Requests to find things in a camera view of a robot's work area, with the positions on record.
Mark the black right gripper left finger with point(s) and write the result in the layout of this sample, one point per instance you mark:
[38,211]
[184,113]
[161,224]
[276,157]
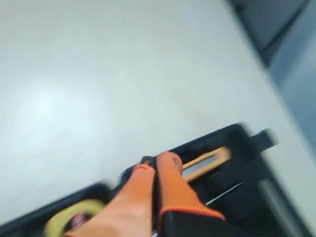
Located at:
[129,214]

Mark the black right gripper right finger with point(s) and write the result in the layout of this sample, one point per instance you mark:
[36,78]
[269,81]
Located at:
[179,204]

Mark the black plastic tool case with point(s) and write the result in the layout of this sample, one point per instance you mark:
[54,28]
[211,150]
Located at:
[244,189]

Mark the yellow utility knife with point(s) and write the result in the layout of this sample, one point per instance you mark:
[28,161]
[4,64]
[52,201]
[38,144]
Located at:
[205,163]

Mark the yellow measuring tape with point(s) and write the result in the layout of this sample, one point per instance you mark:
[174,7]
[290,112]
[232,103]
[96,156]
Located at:
[72,217]

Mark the white backdrop curtain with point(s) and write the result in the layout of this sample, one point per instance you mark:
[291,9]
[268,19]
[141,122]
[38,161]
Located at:
[283,33]

